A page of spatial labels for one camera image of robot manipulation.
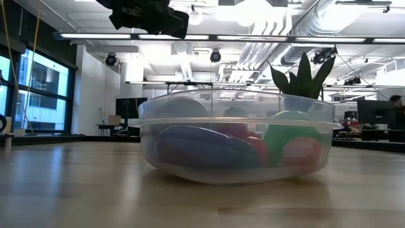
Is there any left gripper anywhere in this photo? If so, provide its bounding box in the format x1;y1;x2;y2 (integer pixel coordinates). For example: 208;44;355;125
96;0;190;39

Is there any purple toy eggplant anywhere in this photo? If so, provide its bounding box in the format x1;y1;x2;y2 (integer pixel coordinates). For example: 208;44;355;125
154;124;262;170

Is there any glossy green toy pepper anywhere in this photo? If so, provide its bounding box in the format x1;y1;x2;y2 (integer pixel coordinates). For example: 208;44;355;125
261;110;325;167

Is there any clear plastic tupperware container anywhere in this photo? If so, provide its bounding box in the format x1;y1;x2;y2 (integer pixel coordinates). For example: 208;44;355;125
128;89;345;186

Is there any pink toy fruit piece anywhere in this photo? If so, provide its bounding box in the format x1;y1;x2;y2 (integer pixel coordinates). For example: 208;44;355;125
280;137;323;168

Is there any black ceiling spotlight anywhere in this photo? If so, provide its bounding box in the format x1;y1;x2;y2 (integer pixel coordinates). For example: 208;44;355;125
104;53;118;67
209;49;223;63

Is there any black framed high table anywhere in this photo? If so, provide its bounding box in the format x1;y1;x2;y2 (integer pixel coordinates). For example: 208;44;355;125
125;80;218;110

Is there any long overhead light bar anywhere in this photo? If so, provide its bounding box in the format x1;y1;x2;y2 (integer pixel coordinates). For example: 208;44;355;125
53;31;405;45

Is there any black computer monitor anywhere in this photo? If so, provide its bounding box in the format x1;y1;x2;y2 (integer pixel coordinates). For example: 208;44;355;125
115;97;149;120
356;99;397;125

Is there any green snake plant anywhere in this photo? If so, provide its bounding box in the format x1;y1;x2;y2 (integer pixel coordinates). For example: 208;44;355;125
267;51;337;111

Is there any large office window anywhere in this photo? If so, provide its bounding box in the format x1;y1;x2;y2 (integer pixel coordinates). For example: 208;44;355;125
0;47;78;134

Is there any black track light cluster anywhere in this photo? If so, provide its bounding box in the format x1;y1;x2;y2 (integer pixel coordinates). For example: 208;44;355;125
311;46;339;65

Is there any small white bottle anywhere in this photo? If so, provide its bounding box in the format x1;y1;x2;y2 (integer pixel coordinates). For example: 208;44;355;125
3;132;15;151

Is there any dark office desk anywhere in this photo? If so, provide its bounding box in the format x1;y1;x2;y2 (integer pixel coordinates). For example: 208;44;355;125
360;128;405;143

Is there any person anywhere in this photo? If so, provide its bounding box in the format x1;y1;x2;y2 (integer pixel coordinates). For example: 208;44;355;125
388;94;405;109

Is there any thin yellow hanging cord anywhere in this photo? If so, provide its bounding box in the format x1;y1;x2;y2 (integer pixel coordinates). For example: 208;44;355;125
0;0;41;134

